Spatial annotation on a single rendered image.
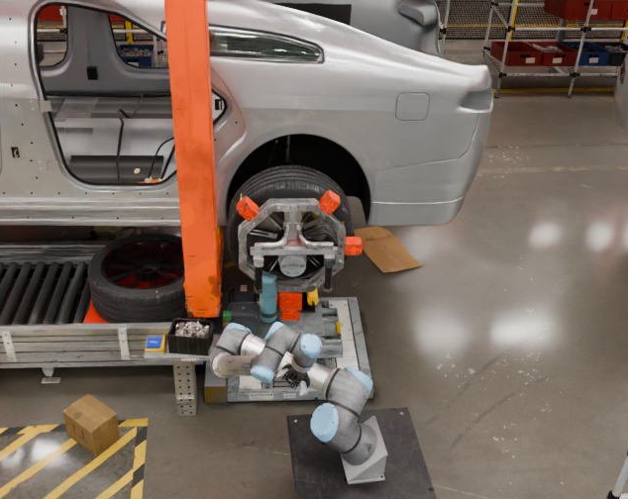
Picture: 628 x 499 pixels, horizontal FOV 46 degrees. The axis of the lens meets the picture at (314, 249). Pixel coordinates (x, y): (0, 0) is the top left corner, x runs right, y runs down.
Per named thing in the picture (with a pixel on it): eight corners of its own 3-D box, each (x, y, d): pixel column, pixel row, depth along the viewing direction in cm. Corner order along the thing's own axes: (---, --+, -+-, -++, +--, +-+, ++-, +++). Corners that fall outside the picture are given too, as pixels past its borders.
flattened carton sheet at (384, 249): (386, 227, 557) (386, 223, 555) (421, 266, 515) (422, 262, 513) (350, 234, 547) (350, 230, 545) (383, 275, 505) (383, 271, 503)
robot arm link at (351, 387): (361, 419, 327) (218, 354, 351) (376, 384, 333) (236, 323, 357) (358, 411, 314) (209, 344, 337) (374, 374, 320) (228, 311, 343)
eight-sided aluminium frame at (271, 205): (341, 284, 397) (347, 197, 367) (342, 292, 392) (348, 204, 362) (239, 285, 393) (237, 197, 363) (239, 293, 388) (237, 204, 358)
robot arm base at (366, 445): (380, 452, 318) (366, 443, 313) (347, 473, 325) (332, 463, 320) (373, 418, 333) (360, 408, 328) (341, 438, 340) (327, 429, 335)
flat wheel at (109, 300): (192, 255, 469) (190, 224, 456) (219, 318, 419) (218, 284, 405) (86, 273, 449) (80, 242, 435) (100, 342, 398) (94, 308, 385)
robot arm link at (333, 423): (328, 448, 327) (301, 431, 318) (344, 413, 333) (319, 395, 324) (350, 455, 315) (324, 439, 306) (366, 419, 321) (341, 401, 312)
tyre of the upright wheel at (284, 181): (324, 145, 378) (207, 189, 388) (328, 166, 359) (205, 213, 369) (366, 243, 414) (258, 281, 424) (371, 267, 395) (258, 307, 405)
